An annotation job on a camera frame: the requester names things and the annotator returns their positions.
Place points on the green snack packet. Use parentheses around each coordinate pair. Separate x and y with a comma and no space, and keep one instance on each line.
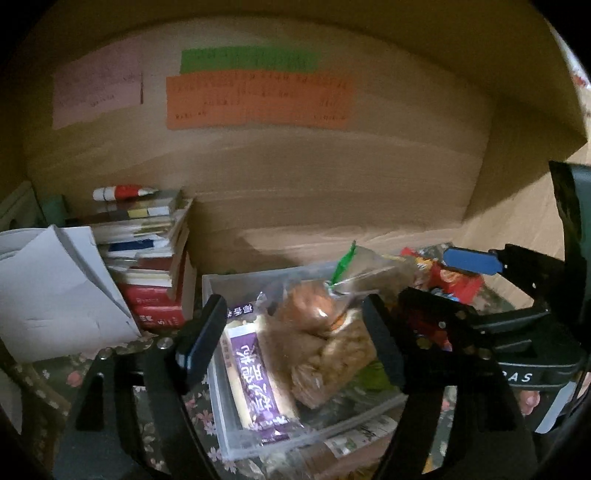
(374,374)

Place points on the purple snack bar packet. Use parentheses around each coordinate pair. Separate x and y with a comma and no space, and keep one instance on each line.
(256,383)

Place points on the white folded papers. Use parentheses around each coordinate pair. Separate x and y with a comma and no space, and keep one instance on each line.
(55,286)

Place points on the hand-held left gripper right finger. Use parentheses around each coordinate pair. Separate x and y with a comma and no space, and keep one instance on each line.
(383,341)

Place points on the floral tablecloth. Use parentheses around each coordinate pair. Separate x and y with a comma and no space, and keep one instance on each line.
(41,383)

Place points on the red snack packet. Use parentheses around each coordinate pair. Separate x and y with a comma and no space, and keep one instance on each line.
(461,286)

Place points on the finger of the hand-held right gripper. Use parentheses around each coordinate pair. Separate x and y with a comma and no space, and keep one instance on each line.
(434,309)
(471,261)

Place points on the red and white tube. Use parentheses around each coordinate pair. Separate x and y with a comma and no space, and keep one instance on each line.
(124,191)

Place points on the round brown bun packet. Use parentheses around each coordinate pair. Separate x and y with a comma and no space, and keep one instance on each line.
(307,302)

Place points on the long cream snack packet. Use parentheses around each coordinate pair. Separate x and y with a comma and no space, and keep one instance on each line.
(355,443)

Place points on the clear plastic storage box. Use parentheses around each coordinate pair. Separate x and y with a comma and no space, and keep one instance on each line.
(217,295)

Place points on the grain crisp square packet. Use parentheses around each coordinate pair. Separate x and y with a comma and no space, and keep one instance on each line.
(337,360)

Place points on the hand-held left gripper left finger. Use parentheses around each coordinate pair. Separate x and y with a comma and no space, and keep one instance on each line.
(203,332)

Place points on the green sticky note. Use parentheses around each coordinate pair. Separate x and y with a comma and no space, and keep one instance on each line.
(249,59)

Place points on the pink sticky note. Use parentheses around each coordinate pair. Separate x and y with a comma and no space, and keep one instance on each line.
(97,83)

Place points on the stack of books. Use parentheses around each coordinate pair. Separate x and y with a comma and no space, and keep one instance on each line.
(147,258)

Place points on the orange sticky note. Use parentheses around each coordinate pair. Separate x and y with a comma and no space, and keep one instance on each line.
(258,99)

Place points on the clear bag with green tie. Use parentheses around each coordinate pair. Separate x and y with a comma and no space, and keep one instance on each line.
(369,272)

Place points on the person's right hand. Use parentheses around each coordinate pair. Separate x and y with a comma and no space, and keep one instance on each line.
(528,402)

